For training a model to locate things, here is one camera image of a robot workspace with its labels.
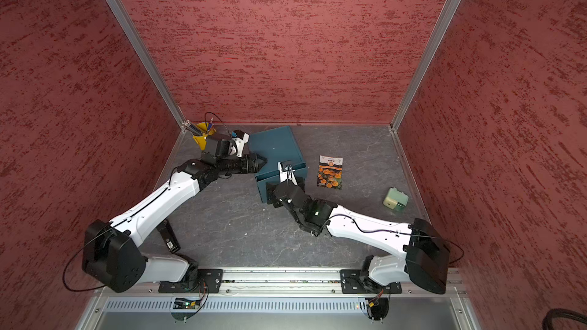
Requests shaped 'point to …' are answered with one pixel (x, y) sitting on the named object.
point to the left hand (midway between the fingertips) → (257, 166)
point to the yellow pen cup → (206, 130)
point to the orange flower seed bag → (329, 172)
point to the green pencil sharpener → (396, 199)
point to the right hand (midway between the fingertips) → (277, 186)
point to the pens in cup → (192, 128)
